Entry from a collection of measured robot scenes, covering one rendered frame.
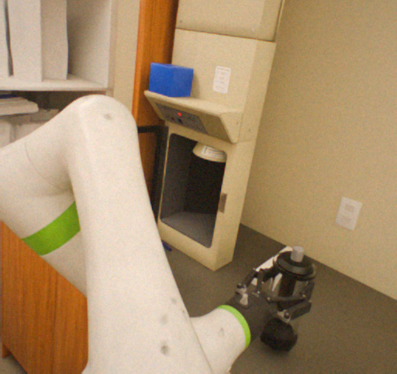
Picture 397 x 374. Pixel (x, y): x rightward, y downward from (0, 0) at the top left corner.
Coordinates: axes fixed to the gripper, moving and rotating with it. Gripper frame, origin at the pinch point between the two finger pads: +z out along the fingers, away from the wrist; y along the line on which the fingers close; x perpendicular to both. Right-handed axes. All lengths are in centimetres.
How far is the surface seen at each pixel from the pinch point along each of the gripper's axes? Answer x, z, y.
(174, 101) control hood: -35, 2, 49
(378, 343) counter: 20.7, 26.5, -19.4
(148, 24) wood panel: -56, 6, 68
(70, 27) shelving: -48, 54, 190
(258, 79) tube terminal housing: -45, 18, 31
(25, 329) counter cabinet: 83, -13, 108
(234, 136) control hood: -28.4, 10.8, 31.4
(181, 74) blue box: -43, 7, 52
